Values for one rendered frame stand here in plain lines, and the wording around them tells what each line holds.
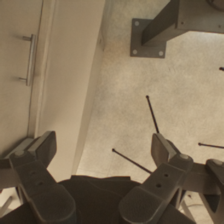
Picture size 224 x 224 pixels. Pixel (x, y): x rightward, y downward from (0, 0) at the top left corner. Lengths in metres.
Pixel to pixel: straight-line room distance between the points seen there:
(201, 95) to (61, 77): 1.31
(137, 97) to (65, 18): 0.99
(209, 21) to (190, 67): 1.02
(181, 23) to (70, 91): 0.43
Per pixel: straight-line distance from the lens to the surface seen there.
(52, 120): 0.68
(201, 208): 1.62
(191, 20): 0.55
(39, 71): 0.63
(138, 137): 1.57
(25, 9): 0.55
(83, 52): 0.61
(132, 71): 1.42
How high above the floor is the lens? 1.40
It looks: 74 degrees down
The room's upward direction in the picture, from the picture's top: 177 degrees clockwise
